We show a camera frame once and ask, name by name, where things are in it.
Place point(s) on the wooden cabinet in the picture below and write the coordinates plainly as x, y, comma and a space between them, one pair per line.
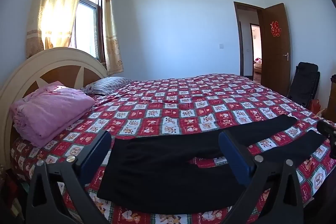
332, 95

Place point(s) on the black pants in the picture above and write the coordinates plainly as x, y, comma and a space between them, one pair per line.
162, 166

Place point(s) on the brown door frame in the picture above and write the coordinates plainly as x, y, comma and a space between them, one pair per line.
238, 37

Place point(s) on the folded pink blanket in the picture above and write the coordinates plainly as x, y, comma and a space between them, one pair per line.
50, 111

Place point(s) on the bed with red patterned sheet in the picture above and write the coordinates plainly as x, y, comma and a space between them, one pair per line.
168, 108

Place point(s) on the black folding chair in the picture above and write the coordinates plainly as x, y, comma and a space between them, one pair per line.
303, 82

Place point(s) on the narrow yellow patterned curtain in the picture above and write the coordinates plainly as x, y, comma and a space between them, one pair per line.
110, 35

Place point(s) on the cream and brown headboard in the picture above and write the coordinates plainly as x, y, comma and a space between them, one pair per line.
56, 69

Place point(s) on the floral pillow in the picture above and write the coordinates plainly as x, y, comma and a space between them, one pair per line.
89, 87

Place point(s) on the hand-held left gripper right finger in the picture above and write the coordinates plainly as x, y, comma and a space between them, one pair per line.
232, 154

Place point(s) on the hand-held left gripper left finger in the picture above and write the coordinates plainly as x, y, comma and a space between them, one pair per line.
101, 151

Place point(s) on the red paper door decoration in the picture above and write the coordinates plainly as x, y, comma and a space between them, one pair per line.
275, 28

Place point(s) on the striped pillow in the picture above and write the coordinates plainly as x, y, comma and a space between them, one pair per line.
111, 84

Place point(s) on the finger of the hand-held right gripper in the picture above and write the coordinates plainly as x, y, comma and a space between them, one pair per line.
326, 132

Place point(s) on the brown wooden door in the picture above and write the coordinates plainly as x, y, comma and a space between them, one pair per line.
275, 69

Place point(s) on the wide yellow patterned curtain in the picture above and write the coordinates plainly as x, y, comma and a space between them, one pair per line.
56, 3

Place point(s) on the red bag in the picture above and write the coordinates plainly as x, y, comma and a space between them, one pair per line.
315, 106

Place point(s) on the window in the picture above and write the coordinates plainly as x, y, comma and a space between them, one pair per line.
88, 22

